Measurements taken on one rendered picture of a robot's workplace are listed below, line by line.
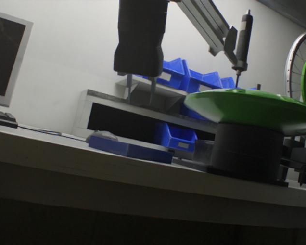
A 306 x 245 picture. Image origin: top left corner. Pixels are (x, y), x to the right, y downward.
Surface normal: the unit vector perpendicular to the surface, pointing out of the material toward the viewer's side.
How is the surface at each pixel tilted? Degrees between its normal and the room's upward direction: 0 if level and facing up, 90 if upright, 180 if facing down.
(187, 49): 90
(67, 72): 90
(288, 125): 159
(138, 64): 117
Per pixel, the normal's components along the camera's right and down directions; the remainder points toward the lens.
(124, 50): -0.27, 0.27
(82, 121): 0.41, 0.00
